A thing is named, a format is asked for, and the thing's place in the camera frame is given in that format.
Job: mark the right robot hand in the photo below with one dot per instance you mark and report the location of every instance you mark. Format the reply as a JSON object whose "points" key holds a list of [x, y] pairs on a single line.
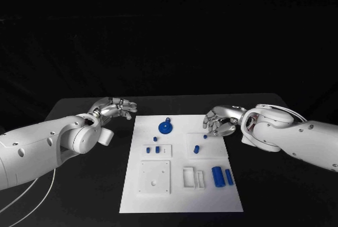
{"points": [[227, 111]]}

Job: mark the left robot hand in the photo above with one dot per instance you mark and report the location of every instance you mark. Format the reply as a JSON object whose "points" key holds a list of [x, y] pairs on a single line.
{"points": [[109, 108]]}

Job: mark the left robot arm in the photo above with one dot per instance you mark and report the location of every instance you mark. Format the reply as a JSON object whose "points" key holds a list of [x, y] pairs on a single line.
{"points": [[34, 148]]}

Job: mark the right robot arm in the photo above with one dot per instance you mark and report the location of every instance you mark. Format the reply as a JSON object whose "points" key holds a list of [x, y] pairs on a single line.
{"points": [[291, 135]]}

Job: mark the white task board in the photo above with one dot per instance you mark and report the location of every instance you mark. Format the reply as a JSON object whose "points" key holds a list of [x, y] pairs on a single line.
{"points": [[183, 197]]}

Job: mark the blue gear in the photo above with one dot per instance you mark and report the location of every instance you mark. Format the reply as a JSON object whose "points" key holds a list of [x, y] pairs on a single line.
{"points": [[165, 127]]}

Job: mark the blue plug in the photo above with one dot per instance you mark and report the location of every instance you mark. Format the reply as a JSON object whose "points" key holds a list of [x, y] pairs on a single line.
{"points": [[148, 150]]}

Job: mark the blue block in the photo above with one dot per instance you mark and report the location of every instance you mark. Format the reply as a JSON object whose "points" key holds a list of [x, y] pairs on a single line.
{"points": [[158, 149]]}

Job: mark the thick blue cylinder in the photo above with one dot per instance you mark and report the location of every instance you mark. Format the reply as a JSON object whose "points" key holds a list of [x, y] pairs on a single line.
{"points": [[219, 176]]}

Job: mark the thin blue cylinder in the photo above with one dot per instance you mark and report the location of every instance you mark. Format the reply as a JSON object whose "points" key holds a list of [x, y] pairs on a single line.
{"points": [[229, 177]]}

